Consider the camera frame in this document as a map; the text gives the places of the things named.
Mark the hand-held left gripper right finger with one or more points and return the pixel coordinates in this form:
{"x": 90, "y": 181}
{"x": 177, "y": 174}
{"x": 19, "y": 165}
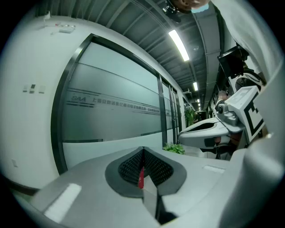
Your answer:
{"x": 200, "y": 182}

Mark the black chest monitor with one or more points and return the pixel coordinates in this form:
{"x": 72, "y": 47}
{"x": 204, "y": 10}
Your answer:
{"x": 230, "y": 63}

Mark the grey ceiling duct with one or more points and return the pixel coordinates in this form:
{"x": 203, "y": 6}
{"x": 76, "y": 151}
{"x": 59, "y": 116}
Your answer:
{"x": 209, "y": 44}

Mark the tall green potted plant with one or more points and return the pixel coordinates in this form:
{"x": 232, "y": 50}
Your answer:
{"x": 189, "y": 115}

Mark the long ceiling light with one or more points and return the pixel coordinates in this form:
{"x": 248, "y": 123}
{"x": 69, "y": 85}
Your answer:
{"x": 178, "y": 44}

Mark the black and white wall switch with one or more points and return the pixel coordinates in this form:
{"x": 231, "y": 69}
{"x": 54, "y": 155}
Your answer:
{"x": 32, "y": 88}

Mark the short ceiling light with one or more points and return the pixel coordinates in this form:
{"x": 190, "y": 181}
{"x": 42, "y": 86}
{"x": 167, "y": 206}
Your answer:
{"x": 195, "y": 86}

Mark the black-framed glass door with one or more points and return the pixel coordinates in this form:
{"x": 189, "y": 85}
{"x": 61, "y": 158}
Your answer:
{"x": 169, "y": 107}

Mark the blue face mask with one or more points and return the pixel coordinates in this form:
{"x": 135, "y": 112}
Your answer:
{"x": 200, "y": 8}

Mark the broad-leaf green potted plant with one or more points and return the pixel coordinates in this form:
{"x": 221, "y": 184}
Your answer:
{"x": 174, "y": 148}

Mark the white wall-mounted box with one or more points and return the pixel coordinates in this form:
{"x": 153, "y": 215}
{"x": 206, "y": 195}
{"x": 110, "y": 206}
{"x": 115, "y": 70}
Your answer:
{"x": 66, "y": 30}

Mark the black monitor mount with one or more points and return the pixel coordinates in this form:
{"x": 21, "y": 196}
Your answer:
{"x": 247, "y": 78}

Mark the frosted glass window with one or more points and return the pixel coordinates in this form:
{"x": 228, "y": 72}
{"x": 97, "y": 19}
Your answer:
{"x": 111, "y": 100}

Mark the black head camera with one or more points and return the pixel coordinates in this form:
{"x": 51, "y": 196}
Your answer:
{"x": 171, "y": 11}

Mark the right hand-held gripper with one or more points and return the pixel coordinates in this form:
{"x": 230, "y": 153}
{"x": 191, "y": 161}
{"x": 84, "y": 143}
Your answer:
{"x": 240, "y": 100}

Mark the person's white shirt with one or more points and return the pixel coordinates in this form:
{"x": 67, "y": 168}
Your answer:
{"x": 245, "y": 26}

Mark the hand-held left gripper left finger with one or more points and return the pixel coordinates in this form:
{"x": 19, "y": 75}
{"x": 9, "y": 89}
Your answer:
{"x": 89, "y": 189}

